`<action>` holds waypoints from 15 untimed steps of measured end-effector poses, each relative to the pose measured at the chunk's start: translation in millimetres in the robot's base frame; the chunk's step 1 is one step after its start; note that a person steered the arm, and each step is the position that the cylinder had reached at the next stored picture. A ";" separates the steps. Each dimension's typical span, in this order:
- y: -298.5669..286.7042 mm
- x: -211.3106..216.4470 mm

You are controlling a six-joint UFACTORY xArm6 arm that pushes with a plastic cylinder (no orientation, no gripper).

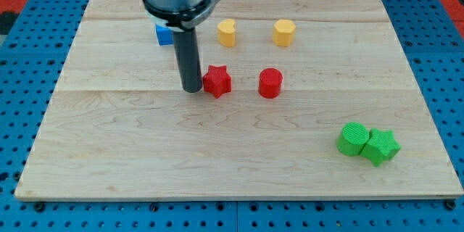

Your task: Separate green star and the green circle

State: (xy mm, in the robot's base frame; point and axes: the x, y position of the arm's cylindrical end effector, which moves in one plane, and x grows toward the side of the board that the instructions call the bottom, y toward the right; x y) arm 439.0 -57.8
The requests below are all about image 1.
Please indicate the red cylinder block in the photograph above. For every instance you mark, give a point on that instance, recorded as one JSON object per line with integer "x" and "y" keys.
{"x": 270, "y": 81}

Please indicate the red star block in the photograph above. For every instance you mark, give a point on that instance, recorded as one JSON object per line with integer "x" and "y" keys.
{"x": 217, "y": 81}

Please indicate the wooden board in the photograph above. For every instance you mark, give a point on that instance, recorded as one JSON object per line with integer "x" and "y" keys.
{"x": 120, "y": 128}

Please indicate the blue cube block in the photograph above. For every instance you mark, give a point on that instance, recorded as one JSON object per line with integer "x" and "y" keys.
{"x": 164, "y": 35}

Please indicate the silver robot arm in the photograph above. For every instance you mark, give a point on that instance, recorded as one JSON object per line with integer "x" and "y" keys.
{"x": 181, "y": 17}

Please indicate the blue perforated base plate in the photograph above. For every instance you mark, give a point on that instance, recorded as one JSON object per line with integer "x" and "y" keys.
{"x": 32, "y": 57}

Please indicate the green cylinder block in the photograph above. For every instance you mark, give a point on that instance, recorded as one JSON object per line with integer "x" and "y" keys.
{"x": 352, "y": 139}

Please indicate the green star block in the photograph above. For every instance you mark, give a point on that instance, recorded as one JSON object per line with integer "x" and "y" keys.
{"x": 380, "y": 147}

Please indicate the yellow hexagon block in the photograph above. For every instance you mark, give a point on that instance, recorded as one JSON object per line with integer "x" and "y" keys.
{"x": 283, "y": 32}

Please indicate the yellow heart block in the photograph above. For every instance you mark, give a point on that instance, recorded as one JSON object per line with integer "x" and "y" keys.
{"x": 226, "y": 32}

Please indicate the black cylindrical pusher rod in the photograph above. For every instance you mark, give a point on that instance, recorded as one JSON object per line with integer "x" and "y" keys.
{"x": 187, "y": 55}

